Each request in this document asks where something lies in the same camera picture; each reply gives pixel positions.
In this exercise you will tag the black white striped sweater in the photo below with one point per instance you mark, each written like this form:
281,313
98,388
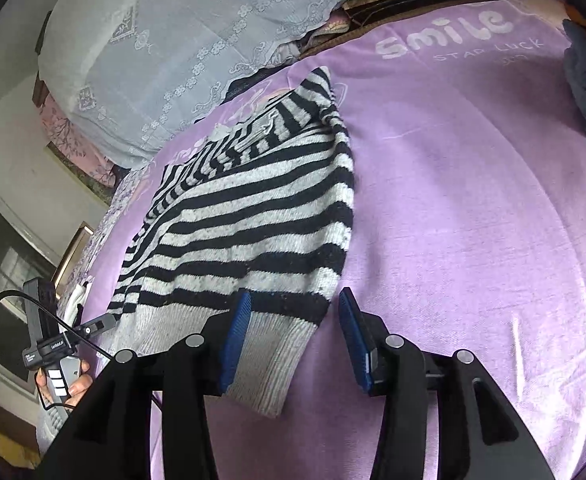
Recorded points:
268,208

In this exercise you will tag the person's left hand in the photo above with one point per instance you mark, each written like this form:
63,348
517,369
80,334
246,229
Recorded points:
77,390

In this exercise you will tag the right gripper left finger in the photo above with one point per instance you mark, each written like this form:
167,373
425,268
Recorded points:
108,434

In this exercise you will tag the white lace cover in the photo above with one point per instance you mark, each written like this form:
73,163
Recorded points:
132,73

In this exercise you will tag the purple smile blanket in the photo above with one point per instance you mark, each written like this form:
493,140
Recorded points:
470,198

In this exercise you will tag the black garment under cover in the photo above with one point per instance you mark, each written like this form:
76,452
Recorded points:
258,81

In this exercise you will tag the purple floral bed sheet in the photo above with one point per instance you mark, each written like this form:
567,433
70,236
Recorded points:
80,283

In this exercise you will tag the wooden framed furniture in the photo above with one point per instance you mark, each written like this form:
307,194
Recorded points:
71,257

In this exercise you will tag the pink floral cloth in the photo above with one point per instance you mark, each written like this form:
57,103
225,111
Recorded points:
74,146

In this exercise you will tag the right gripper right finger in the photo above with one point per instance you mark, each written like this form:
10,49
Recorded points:
480,435

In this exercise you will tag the dark window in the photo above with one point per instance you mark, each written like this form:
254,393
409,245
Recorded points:
23,256

